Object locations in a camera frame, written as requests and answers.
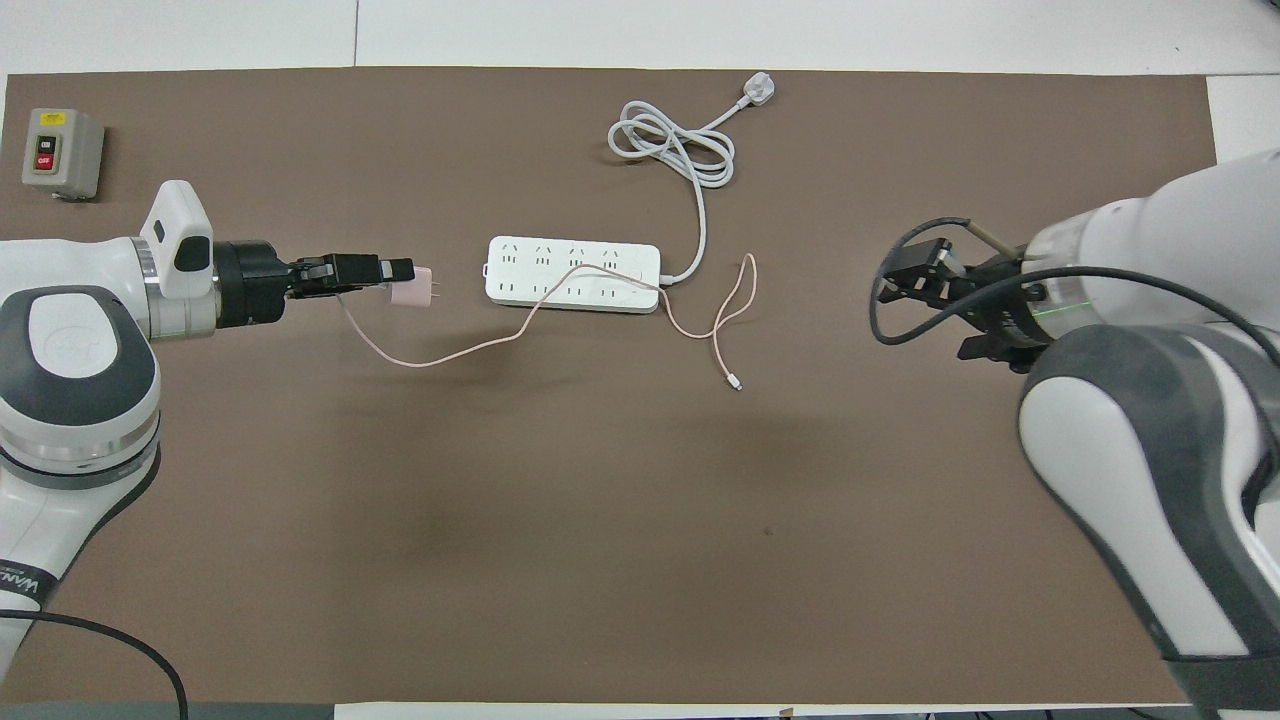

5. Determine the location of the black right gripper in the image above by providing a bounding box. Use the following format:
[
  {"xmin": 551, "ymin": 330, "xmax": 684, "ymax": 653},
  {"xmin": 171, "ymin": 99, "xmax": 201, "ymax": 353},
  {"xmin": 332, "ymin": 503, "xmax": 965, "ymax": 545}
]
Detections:
[{"xmin": 878, "ymin": 237, "xmax": 1053, "ymax": 375}]

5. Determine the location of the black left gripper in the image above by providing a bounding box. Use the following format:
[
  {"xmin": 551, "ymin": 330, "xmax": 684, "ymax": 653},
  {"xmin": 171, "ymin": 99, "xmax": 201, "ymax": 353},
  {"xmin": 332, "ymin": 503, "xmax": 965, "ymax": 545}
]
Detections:
[{"xmin": 212, "ymin": 239, "xmax": 417, "ymax": 330}]

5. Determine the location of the pink charging cable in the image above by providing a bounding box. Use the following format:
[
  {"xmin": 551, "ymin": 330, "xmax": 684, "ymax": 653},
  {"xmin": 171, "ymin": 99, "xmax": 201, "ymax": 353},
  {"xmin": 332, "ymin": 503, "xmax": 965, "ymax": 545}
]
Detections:
[{"xmin": 335, "ymin": 253, "xmax": 758, "ymax": 391}]

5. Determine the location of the white power strip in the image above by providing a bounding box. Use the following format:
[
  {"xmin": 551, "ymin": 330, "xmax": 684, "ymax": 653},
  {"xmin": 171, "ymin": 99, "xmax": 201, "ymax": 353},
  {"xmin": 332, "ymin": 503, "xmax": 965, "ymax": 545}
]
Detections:
[{"xmin": 486, "ymin": 235, "xmax": 662, "ymax": 314}]

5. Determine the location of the brown table mat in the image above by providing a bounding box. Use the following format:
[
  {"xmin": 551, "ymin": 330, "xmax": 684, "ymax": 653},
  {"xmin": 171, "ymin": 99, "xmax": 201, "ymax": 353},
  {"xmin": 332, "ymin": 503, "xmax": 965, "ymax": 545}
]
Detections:
[{"xmin": 0, "ymin": 67, "xmax": 1276, "ymax": 704}]

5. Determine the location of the white power cord with plug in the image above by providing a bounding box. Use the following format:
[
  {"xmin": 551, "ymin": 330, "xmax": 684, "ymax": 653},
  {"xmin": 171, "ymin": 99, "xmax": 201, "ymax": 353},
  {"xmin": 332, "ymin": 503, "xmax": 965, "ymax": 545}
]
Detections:
[{"xmin": 608, "ymin": 72, "xmax": 779, "ymax": 286}]

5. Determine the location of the grey on-off switch box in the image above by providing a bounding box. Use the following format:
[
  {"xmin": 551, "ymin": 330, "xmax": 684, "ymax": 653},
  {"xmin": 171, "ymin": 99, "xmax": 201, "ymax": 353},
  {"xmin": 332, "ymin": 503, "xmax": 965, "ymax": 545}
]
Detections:
[{"xmin": 22, "ymin": 108, "xmax": 105, "ymax": 201}]

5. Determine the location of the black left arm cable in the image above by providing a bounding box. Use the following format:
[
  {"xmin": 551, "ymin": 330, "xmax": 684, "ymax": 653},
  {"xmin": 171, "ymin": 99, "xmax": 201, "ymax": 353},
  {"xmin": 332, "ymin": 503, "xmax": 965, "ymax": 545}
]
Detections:
[{"xmin": 0, "ymin": 610, "xmax": 189, "ymax": 720}]

